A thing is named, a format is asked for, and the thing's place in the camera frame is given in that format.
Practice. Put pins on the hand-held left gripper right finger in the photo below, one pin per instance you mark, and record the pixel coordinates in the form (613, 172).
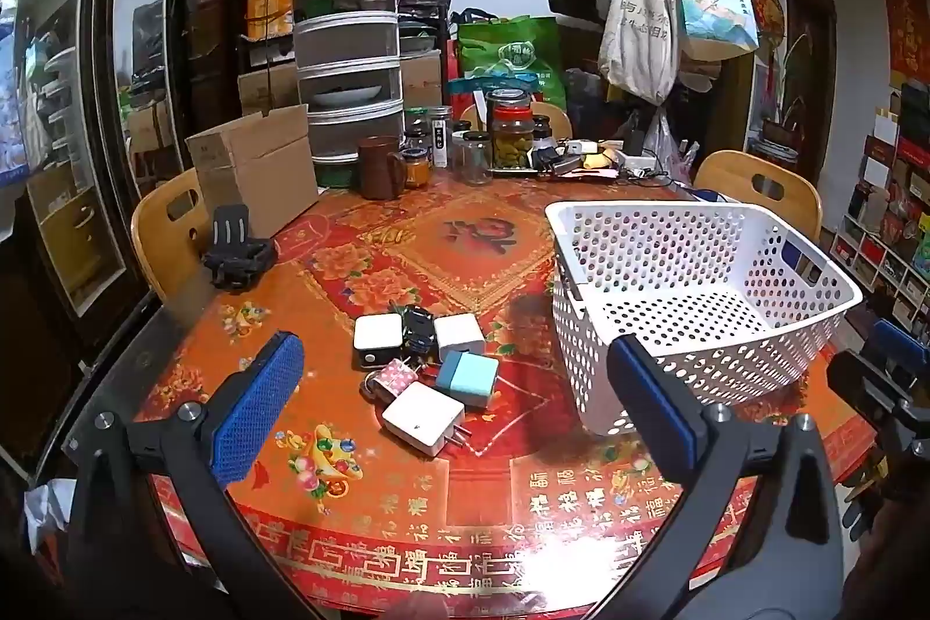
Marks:
(654, 406)

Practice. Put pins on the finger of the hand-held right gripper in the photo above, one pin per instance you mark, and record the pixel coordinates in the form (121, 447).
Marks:
(901, 340)
(864, 384)

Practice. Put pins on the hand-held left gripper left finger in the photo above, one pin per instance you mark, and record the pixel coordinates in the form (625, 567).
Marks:
(258, 402)

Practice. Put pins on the white perforated plastic basket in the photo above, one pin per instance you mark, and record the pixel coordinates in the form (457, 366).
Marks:
(697, 315)

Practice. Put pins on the white charger with black side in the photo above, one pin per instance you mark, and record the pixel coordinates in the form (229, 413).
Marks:
(378, 340)

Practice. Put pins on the pink polka dot charger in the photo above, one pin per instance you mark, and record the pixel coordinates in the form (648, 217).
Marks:
(396, 377)

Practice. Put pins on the large white charger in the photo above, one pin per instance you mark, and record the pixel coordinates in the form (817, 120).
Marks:
(421, 416)

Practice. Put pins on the light blue charger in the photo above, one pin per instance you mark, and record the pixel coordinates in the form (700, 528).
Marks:
(469, 379)

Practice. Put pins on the small white cube charger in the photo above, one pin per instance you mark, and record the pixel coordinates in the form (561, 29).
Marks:
(459, 337)

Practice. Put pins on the person's right hand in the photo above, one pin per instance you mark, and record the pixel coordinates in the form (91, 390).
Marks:
(863, 512)

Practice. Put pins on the white shoe shelf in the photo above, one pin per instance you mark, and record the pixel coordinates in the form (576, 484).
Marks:
(883, 257)

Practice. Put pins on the red printed tablecloth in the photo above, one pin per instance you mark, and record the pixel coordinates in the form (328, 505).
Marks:
(472, 257)

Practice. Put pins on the open cardboard box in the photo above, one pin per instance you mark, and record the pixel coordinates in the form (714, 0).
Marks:
(254, 162)

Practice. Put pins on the white power strip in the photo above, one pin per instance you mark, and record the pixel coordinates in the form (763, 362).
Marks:
(639, 162)

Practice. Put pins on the potted plant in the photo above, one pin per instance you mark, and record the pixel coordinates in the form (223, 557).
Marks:
(785, 119)

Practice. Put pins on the yellow pouch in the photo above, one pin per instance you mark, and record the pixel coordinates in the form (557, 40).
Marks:
(599, 160)

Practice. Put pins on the brown ceramic mug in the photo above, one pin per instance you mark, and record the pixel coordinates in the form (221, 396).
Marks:
(378, 170)

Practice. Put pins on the clear plastic bag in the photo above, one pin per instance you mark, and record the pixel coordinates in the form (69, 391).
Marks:
(665, 144)

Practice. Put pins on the small orange jar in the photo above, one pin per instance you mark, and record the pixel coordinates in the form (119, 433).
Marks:
(415, 170)

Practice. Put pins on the empty glass jar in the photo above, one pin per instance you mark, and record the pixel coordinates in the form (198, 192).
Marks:
(476, 159)

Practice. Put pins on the pickle jar with red lid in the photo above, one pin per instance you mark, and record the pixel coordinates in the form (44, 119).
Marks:
(511, 133)

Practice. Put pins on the dark glass door cabinet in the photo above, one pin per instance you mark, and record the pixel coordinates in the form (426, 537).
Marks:
(80, 104)

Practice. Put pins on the cardboard box with red print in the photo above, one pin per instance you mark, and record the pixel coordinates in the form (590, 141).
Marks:
(421, 79)

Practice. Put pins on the white tiered food cover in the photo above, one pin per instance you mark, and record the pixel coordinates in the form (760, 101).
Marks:
(349, 46)

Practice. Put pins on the beige canvas tote bag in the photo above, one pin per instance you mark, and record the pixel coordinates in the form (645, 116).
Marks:
(639, 32)

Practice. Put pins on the green shopping bag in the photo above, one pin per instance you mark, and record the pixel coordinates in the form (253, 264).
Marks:
(508, 57)

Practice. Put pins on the blue printed paper bag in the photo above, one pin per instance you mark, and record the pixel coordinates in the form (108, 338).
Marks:
(716, 2)

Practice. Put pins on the black phone mount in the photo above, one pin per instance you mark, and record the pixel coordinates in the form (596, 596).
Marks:
(234, 249)

